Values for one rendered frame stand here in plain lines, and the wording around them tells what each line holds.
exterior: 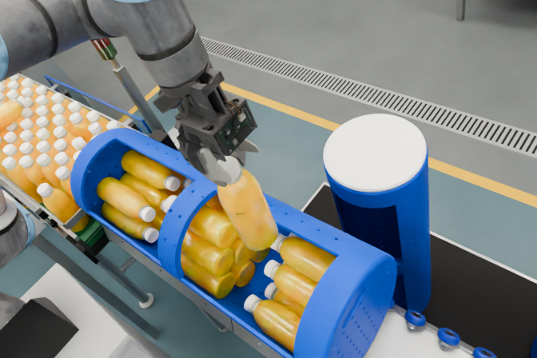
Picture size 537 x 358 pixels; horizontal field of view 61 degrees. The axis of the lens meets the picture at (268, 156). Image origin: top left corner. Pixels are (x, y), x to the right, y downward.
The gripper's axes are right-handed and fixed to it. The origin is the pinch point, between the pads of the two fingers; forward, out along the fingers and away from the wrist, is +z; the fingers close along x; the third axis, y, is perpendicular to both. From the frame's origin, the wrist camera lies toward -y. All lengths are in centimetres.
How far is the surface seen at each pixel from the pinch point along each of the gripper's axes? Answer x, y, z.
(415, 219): 41, 6, 65
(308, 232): 7.8, 2.5, 27.4
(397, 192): 37, 4, 48
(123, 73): 36, -112, 37
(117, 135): 7, -64, 25
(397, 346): 5, 20, 57
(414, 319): 11, 22, 52
